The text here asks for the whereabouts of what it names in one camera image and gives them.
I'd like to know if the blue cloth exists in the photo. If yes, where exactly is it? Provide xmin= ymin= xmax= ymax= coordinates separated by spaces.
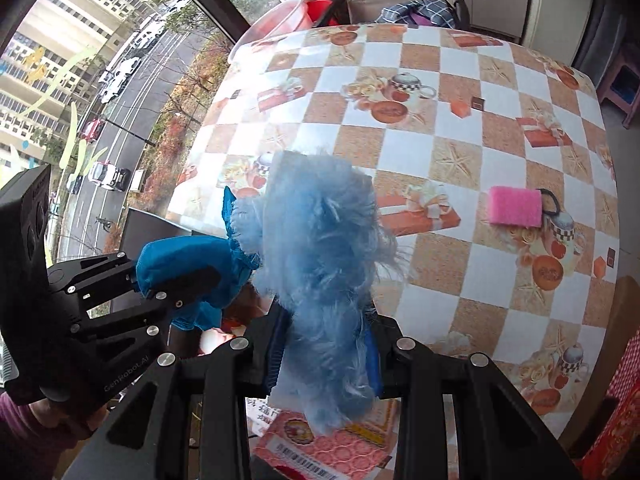
xmin=136 ymin=188 xmax=260 ymax=330

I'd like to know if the red patterned box with barcode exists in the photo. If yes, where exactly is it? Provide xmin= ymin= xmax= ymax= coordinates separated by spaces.
xmin=246 ymin=399 xmax=400 ymax=479

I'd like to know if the checkered patterned tablecloth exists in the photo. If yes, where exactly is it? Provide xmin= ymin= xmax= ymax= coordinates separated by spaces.
xmin=167 ymin=25 xmax=620 ymax=432

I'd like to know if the wooden chair back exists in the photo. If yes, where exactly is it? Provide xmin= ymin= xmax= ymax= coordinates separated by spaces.
xmin=559 ymin=276 xmax=640 ymax=460

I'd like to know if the red white checkered cloth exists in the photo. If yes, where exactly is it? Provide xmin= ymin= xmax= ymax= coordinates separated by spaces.
xmin=606 ymin=330 xmax=640 ymax=402

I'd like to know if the plaid cloth on chair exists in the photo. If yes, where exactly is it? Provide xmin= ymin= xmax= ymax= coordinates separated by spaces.
xmin=375 ymin=0 xmax=458 ymax=29

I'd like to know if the red plastic basin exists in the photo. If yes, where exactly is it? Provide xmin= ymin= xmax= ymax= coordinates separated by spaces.
xmin=236 ymin=0 xmax=334 ymax=47

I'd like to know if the pink plastic stool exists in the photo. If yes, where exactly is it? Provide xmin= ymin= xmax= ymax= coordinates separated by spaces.
xmin=597 ymin=44 xmax=640 ymax=129

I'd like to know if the pink sponge near hair tie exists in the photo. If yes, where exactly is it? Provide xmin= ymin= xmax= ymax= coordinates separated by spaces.
xmin=487 ymin=186 xmax=542 ymax=228

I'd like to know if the black hair tie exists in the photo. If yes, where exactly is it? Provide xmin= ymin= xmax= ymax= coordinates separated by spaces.
xmin=537 ymin=187 xmax=562 ymax=219

